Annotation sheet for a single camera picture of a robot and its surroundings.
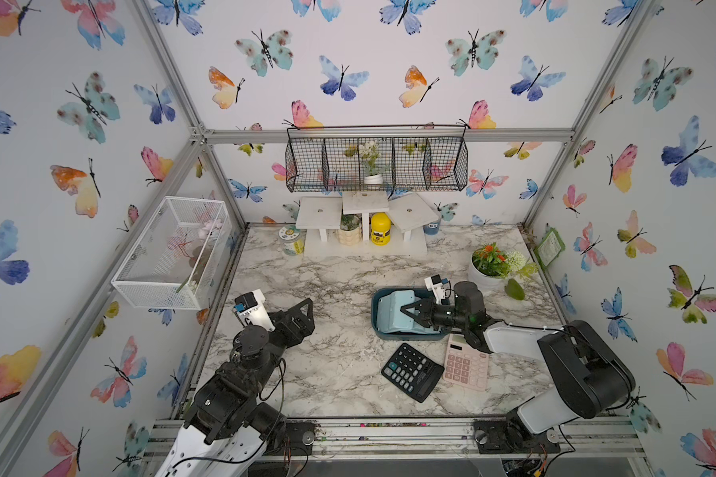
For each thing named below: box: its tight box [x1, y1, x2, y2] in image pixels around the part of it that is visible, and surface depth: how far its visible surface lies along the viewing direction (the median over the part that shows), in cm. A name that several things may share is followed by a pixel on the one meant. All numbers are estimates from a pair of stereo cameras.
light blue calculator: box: [375, 290, 441, 334], surface depth 86 cm
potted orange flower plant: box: [468, 242, 539, 290], surface depth 92 cm
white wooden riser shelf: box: [296, 190, 440, 256], surface depth 110 cm
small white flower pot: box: [358, 140, 385, 184], surface depth 95 cm
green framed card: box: [534, 227, 567, 270], surface depth 112 cm
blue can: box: [422, 221, 440, 236], surface depth 119 cm
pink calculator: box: [442, 333, 490, 392], surface depth 86 cm
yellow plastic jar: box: [370, 211, 391, 247], surface depth 109 cm
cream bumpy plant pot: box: [338, 213, 362, 246], surface depth 110 cm
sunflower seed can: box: [278, 224, 307, 256], surface depth 110 cm
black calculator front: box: [380, 342, 445, 404], surface depth 84 cm
